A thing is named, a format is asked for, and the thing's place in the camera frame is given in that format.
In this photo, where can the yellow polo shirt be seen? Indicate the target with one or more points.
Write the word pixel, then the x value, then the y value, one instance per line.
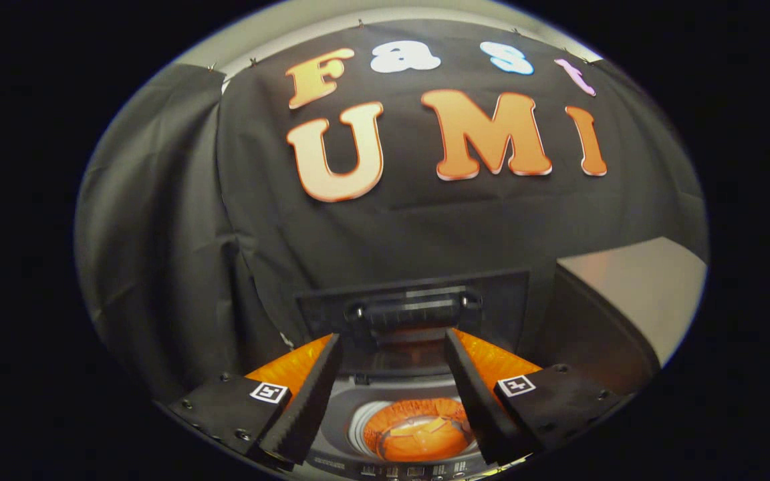
pixel 425 441

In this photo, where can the grey cabinet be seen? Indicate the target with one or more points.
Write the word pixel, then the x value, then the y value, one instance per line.
pixel 639 287

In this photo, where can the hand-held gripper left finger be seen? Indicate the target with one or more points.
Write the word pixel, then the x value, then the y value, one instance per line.
pixel 308 407

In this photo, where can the black backdrop cloth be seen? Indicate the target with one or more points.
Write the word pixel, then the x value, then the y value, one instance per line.
pixel 392 234

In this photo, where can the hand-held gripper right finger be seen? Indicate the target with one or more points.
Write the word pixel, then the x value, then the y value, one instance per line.
pixel 475 407

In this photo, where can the dark washing machine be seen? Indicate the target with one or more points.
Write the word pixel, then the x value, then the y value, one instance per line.
pixel 412 314

